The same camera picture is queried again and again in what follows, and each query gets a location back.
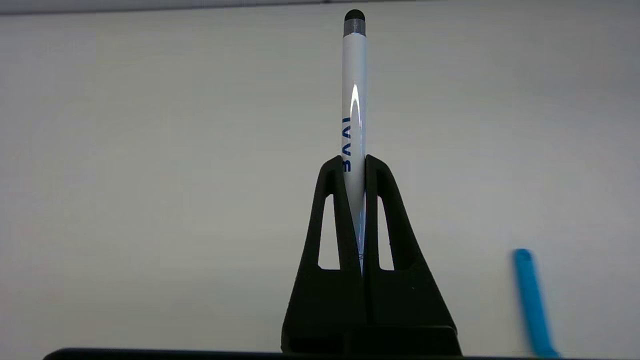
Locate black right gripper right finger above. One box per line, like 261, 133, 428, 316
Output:
362, 154, 464, 357

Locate yellow spoon with blue handle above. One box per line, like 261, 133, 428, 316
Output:
511, 248, 562, 359

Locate white pen with blue print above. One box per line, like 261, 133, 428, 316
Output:
341, 8, 369, 277

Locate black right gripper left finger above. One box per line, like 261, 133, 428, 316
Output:
280, 155, 369, 355

